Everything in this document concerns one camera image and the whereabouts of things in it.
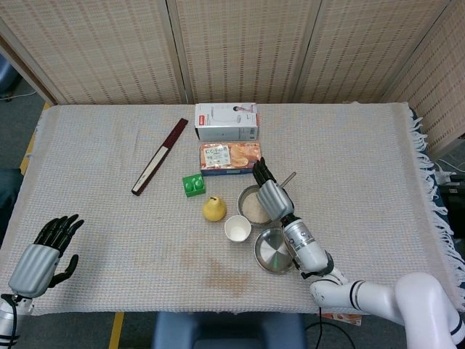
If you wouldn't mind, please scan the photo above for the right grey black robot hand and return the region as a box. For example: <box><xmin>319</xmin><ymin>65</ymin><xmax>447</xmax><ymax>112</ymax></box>
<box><xmin>252</xmin><ymin>156</ymin><xmax>295</xmax><ymax>222</ymax></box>

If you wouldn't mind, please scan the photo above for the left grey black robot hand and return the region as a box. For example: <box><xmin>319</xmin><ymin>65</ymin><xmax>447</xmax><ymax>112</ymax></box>
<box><xmin>7</xmin><ymin>213</ymin><xmax>85</xmax><ymax>299</ymax></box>

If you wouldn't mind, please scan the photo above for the steel bowl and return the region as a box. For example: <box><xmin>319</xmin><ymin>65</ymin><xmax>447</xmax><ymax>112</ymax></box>
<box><xmin>237</xmin><ymin>184</ymin><xmax>277</xmax><ymax>227</ymax></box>

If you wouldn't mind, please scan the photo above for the white paper cup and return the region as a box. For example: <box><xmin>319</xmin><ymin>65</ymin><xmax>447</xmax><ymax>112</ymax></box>
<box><xmin>223</xmin><ymin>214</ymin><xmax>252</xmax><ymax>244</ymax></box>

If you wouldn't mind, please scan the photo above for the empty steel plate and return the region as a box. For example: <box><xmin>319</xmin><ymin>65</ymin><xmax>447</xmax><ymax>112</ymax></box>
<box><xmin>254</xmin><ymin>228</ymin><xmax>297</xmax><ymax>276</ymax></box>

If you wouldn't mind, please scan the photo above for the yellow pear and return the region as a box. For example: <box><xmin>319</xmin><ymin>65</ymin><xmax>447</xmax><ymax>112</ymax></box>
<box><xmin>202</xmin><ymin>196</ymin><xmax>227</xmax><ymax>222</ymax></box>

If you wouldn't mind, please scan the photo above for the dark blue seat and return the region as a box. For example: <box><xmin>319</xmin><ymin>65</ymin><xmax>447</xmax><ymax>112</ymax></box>
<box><xmin>0</xmin><ymin>167</ymin><xmax>23</xmax><ymax>248</ymax></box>

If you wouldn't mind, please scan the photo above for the orange blue biscuit box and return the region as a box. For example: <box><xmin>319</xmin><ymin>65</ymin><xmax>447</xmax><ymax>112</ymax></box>
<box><xmin>198</xmin><ymin>141</ymin><xmax>263</xmax><ymax>177</ymax></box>

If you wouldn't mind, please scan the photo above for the green toy building block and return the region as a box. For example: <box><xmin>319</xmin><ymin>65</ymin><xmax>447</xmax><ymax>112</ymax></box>
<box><xmin>182</xmin><ymin>172</ymin><xmax>207</xmax><ymax>198</ymax></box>

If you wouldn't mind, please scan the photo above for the white woven tablecloth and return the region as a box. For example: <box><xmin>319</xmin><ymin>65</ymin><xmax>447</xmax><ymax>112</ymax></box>
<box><xmin>0</xmin><ymin>101</ymin><xmax>462</xmax><ymax>316</ymax></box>

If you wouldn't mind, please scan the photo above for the white carton box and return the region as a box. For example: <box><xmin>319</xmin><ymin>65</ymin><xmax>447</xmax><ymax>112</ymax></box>
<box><xmin>194</xmin><ymin>103</ymin><xmax>260</xmax><ymax>142</ymax></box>

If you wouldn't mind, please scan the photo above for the dark red folded fan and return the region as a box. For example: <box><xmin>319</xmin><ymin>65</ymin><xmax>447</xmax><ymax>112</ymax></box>
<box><xmin>131</xmin><ymin>118</ymin><xmax>189</xmax><ymax>197</ymax></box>

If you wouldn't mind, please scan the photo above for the orange printed package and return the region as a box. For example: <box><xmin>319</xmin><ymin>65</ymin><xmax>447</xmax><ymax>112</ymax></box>
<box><xmin>321</xmin><ymin>311</ymin><xmax>364</xmax><ymax>325</ymax></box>

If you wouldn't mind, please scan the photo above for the woven folding screen panel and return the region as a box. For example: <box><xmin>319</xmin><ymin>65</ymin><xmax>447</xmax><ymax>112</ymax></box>
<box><xmin>294</xmin><ymin>0</ymin><xmax>455</xmax><ymax>105</ymax></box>
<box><xmin>0</xmin><ymin>0</ymin><xmax>182</xmax><ymax>106</ymax></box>
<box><xmin>381</xmin><ymin>0</ymin><xmax>465</xmax><ymax>161</ymax></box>
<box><xmin>166</xmin><ymin>0</ymin><xmax>324</xmax><ymax>105</ymax></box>

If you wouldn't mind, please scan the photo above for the black equipment box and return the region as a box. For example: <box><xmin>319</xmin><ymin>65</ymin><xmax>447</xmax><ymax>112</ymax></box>
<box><xmin>435</xmin><ymin>173</ymin><xmax>465</xmax><ymax>239</ymax></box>

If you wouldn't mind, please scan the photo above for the blue rounded object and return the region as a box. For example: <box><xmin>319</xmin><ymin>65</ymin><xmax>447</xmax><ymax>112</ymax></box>
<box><xmin>0</xmin><ymin>54</ymin><xmax>21</xmax><ymax>97</ymax></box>

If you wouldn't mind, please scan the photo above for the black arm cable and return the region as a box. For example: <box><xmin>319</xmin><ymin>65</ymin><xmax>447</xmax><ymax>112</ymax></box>
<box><xmin>290</xmin><ymin>250</ymin><xmax>336</xmax><ymax>281</ymax></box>

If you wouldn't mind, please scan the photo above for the black floor cable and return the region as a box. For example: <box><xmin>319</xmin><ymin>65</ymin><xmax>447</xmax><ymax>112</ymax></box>
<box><xmin>304</xmin><ymin>307</ymin><xmax>355</xmax><ymax>349</ymax></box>

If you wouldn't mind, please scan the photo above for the white floor cable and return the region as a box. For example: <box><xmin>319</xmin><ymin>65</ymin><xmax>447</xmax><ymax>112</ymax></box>
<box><xmin>434</xmin><ymin>156</ymin><xmax>465</xmax><ymax>182</ymax></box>

